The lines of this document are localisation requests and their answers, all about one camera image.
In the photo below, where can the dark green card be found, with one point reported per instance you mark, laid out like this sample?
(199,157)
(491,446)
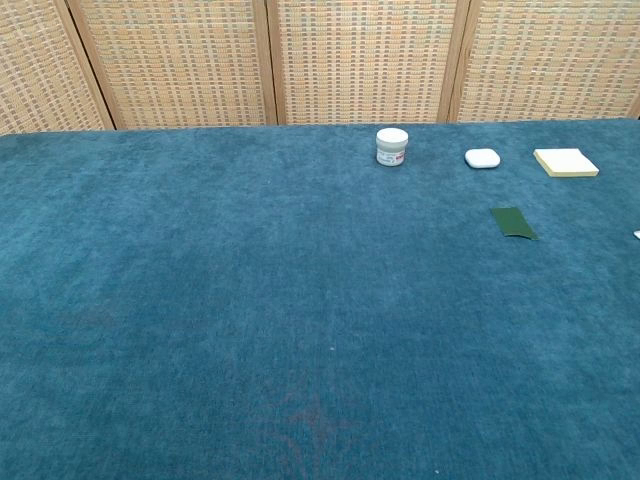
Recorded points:
(512,222)

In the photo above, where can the white square flat box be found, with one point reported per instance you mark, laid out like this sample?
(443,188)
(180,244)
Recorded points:
(565,161)

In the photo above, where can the blue fleece table cloth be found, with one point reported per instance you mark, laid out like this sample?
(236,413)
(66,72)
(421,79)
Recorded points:
(250,300)

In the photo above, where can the white round jar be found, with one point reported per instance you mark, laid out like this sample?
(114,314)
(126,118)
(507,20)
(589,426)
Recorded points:
(391,146)

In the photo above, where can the woven folding screen panel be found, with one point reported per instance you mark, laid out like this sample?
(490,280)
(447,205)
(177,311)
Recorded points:
(550,60)
(40,70)
(365,60)
(175,60)

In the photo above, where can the white earbuds case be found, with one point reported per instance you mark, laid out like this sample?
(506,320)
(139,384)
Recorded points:
(482,159)

